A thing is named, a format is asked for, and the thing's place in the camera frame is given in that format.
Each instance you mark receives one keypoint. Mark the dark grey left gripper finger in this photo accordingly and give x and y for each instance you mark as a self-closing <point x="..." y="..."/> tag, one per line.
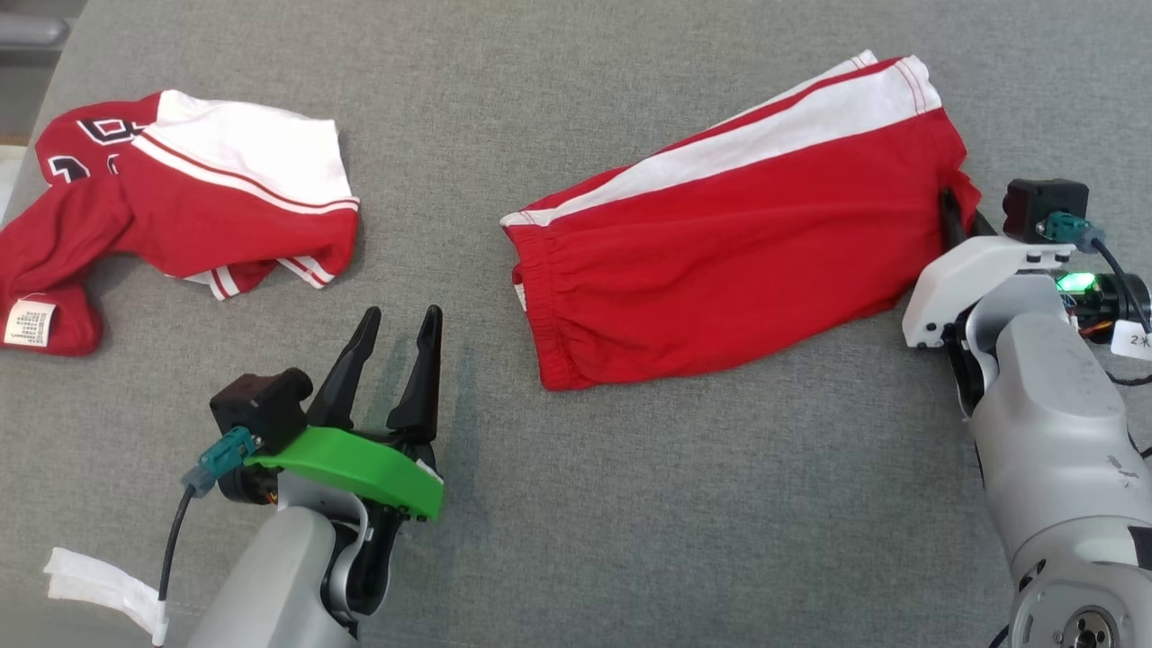
<point x="421" y="387"/>
<point x="346" y="378"/>

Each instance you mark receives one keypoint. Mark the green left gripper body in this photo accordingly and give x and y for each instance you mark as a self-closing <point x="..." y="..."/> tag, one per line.
<point x="360" y="468"/>

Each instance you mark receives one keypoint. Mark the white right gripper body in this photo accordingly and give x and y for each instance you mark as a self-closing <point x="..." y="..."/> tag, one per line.
<point x="954" y="279"/>

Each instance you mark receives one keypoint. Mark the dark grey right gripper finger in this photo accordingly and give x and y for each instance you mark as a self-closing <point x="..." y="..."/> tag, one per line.
<point x="981" y="225"/>
<point x="952" y="220"/>

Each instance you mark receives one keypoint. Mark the red basketball jersey white trim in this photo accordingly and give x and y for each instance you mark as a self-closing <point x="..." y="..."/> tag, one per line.
<point x="180" y="216"/>

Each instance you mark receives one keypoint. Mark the red shorts with white stripe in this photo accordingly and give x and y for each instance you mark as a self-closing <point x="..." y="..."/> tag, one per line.
<point x="720" y="270"/>

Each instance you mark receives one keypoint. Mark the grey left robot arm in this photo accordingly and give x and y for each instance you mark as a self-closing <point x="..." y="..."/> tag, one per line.
<point x="261" y="576"/>

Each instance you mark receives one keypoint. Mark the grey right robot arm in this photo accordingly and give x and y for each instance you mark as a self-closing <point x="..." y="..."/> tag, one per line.
<point x="1053" y="432"/>

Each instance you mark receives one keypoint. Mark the white paper label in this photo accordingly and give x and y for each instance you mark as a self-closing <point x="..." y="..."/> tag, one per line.
<point x="1134" y="340"/>

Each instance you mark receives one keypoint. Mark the white tape tag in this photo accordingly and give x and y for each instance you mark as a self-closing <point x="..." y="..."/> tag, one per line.
<point x="90" y="580"/>

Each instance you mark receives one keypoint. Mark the grey rounded bar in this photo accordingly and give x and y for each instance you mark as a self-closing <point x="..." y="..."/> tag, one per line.
<point x="31" y="31"/>

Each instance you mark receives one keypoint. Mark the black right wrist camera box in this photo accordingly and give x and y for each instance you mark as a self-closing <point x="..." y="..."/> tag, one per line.
<point x="1035" y="207"/>

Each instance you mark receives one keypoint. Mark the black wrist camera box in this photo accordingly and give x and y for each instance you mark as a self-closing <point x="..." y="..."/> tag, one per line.
<point x="1035" y="207"/>
<point x="261" y="405"/>

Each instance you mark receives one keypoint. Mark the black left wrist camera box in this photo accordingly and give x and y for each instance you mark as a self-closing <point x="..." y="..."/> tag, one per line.
<point x="261" y="405"/>

